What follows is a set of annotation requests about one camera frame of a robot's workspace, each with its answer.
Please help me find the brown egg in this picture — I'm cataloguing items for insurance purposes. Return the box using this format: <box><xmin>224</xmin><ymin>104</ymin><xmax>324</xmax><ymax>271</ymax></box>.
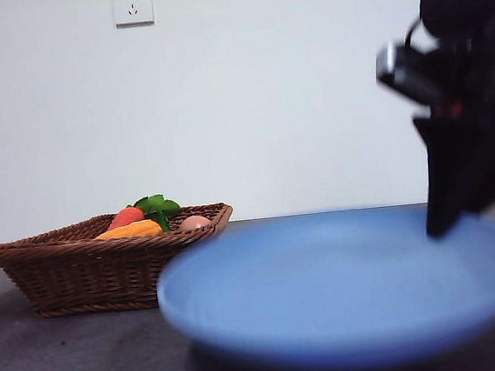
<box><xmin>178</xmin><ymin>214</ymin><xmax>213</xmax><ymax>232</ymax></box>

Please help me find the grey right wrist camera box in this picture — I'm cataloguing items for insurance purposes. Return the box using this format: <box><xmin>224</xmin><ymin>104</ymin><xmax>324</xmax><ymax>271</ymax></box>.
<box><xmin>373</xmin><ymin>38</ymin><xmax>445</xmax><ymax>112</ymax></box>

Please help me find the white wall socket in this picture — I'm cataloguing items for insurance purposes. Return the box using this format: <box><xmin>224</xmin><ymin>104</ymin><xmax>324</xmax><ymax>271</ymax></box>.
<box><xmin>112</xmin><ymin>0</ymin><xmax>155</xmax><ymax>30</ymax></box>

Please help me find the green leafy sprig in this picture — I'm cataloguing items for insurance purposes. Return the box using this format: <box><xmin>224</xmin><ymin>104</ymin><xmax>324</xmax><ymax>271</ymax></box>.
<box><xmin>126</xmin><ymin>192</ymin><xmax>183</xmax><ymax>237</ymax></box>

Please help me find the blue round plate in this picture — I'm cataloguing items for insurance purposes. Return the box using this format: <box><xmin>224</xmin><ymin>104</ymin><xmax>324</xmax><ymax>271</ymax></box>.
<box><xmin>150</xmin><ymin>195</ymin><xmax>495</xmax><ymax>371</ymax></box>

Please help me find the yellow corn cob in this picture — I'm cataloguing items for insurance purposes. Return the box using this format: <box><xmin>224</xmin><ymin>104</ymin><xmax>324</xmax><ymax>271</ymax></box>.
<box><xmin>93</xmin><ymin>217</ymin><xmax>164</xmax><ymax>242</ymax></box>

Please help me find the orange toy carrot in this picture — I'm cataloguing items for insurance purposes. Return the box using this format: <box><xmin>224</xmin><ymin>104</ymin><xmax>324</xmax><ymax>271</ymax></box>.
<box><xmin>104</xmin><ymin>205</ymin><xmax>148</xmax><ymax>233</ymax></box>

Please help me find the brown wicker basket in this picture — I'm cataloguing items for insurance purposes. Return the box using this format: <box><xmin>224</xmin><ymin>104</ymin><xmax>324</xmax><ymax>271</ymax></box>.
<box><xmin>0</xmin><ymin>201</ymin><xmax>243</xmax><ymax>324</ymax></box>

